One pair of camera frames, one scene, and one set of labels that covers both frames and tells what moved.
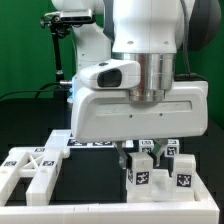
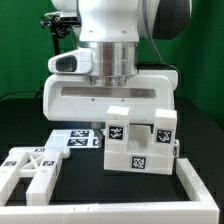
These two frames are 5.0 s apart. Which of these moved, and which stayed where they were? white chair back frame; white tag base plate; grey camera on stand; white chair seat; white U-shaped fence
Moved: white chair seat
Stayed: white chair back frame; grey camera on stand; white tag base plate; white U-shaped fence
